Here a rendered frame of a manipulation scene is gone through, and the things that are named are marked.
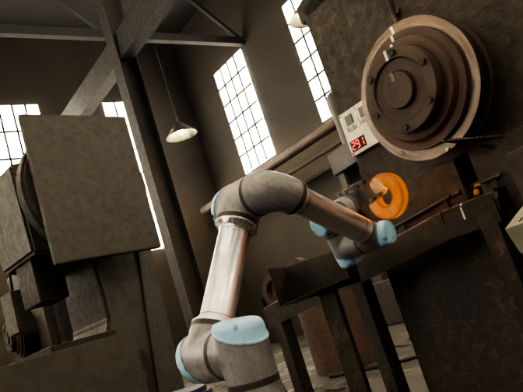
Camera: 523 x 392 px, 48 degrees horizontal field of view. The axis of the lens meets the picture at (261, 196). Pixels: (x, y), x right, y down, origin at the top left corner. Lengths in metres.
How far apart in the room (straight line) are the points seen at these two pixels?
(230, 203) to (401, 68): 0.76
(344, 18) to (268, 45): 9.70
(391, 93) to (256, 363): 1.05
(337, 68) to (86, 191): 2.21
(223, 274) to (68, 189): 2.72
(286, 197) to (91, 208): 2.74
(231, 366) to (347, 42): 1.52
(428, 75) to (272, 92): 10.22
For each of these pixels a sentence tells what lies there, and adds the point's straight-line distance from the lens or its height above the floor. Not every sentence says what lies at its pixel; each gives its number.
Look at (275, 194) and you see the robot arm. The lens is 1.48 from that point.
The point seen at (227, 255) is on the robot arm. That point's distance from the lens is 1.49.
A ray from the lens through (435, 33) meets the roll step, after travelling 1.98.
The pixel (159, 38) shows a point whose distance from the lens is 11.64.
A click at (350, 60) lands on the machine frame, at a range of 2.43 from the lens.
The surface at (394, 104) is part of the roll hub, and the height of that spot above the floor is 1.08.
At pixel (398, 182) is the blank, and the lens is 1.98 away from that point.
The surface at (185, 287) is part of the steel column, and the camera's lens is 8.59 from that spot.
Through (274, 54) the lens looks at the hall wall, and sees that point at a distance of 12.00.
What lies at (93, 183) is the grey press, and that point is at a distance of 4.20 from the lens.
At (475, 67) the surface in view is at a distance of 1.92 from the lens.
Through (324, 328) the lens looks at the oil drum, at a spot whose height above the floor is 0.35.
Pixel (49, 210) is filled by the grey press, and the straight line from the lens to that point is 3.98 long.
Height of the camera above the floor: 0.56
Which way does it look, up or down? 11 degrees up
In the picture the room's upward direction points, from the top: 18 degrees counter-clockwise
